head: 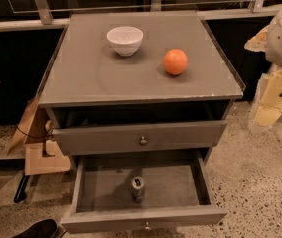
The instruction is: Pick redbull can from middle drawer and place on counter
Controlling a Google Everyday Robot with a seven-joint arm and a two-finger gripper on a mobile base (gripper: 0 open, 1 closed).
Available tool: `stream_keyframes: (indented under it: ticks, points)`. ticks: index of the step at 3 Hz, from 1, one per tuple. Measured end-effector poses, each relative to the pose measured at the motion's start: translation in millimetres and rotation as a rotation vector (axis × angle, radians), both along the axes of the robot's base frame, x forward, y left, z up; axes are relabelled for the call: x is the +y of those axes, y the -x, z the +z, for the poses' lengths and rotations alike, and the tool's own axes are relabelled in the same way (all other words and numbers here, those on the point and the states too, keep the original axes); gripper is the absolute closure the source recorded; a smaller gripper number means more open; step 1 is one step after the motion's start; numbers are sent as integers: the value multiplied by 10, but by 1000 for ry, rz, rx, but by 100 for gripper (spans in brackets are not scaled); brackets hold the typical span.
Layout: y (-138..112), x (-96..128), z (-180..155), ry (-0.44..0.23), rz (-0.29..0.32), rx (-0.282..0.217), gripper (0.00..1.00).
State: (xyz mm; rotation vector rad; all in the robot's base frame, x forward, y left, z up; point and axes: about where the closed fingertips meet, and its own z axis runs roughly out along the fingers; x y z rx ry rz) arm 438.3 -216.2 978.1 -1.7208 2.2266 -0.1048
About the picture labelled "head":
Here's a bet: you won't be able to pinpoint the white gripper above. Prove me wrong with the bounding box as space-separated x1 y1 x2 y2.
244 9 282 130

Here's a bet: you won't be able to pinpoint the redbull can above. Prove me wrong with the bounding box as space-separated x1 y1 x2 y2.
131 176 145 203

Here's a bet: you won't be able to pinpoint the grey top drawer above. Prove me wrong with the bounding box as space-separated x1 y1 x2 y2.
53 121 226 156

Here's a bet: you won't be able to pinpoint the grey drawer cabinet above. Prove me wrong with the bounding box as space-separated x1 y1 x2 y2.
36 11 246 171

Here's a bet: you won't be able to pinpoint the grey open middle drawer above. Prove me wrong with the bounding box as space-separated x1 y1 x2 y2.
61 150 227 234

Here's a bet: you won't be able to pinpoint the orange fruit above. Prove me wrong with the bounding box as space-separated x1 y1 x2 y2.
163 49 188 76

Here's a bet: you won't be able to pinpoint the white ceramic bowl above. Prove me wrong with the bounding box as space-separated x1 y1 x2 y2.
106 26 144 57

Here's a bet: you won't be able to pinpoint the brown cardboard pieces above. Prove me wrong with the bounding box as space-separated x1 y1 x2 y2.
8 96 71 175

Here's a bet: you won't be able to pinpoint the black shoe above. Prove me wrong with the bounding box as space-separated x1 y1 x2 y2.
12 219 66 238

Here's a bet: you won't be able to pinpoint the metal railing frame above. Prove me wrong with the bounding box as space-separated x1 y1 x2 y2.
0 0 282 34

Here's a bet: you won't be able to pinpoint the black cable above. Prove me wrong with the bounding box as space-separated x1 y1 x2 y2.
14 124 54 140

